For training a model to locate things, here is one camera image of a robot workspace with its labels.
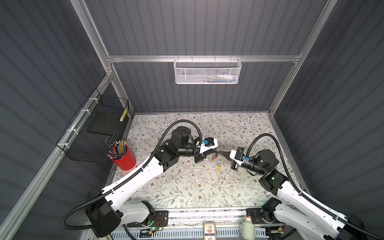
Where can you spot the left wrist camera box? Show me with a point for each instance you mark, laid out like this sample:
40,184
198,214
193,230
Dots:
208,144

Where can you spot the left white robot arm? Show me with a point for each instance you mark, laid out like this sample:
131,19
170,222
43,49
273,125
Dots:
111,212

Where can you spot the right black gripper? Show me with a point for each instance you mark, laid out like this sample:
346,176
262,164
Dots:
233,166

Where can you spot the small card box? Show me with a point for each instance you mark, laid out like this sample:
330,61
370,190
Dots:
209,231

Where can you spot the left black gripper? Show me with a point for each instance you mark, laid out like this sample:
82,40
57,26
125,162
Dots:
199,157

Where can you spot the slotted cable duct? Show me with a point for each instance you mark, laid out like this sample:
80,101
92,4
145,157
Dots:
188,234

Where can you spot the red pencil cup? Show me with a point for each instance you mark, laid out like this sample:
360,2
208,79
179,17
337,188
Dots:
121,155

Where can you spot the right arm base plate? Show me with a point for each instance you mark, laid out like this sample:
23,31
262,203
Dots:
261,216

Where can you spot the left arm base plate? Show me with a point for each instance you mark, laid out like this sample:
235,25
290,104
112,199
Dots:
156,219

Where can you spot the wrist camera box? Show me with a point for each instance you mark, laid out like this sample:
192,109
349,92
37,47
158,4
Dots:
208,144
238,156

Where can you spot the black wire wall basket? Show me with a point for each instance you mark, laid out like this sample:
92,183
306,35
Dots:
95,128

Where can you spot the white mesh wall basket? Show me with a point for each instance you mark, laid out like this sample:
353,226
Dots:
207,71

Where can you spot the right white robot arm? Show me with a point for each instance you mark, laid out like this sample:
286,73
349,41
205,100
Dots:
290,205

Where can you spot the yellow marker in basket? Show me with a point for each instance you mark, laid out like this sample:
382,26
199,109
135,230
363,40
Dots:
123,115

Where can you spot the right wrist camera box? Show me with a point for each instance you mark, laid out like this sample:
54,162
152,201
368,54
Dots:
238,156

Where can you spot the pale green bottle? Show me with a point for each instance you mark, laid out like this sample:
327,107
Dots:
247,229

